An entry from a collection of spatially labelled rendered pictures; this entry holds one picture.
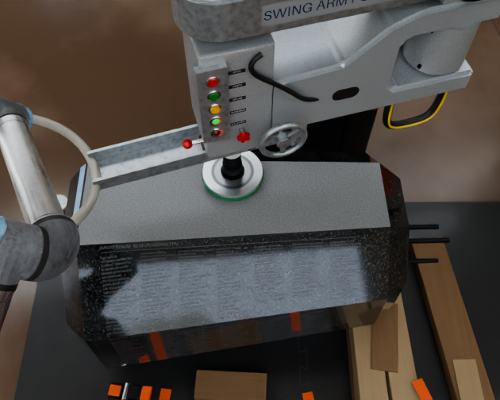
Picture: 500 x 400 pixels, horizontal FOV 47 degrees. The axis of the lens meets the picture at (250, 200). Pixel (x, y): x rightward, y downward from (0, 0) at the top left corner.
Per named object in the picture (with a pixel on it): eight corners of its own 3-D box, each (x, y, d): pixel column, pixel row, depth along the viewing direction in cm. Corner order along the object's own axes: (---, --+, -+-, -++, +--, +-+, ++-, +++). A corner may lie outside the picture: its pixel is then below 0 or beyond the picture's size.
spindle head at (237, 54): (297, 89, 192) (309, -25, 154) (319, 139, 181) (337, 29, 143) (192, 112, 187) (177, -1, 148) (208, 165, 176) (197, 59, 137)
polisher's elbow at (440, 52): (389, 47, 181) (403, -4, 164) (436, 25, 186) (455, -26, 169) (428, 86, 172) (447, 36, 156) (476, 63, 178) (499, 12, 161)
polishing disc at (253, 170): (190, 181, 201) (190, 178, 200) (224, 140, 210) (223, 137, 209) (242, 208, 195) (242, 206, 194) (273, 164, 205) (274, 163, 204)
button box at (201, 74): (228, 131, 166) (225, 59, 141) (230, 138, 164) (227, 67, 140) (201, 136, 165) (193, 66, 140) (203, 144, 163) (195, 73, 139)
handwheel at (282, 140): (296, 128, 179) (299, 96, 167) (306, 153, 174) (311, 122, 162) (250, 139, 177) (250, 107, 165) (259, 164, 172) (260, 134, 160)
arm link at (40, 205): (104, 262, 122) (32, 98, 165) (51, 251, 113) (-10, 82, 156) (76, 299, 126) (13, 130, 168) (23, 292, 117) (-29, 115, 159)
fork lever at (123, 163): (290, 100, 194) (290, 90, 190) (309, 144, 184) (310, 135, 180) (89, 151, 186) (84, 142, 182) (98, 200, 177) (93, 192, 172)
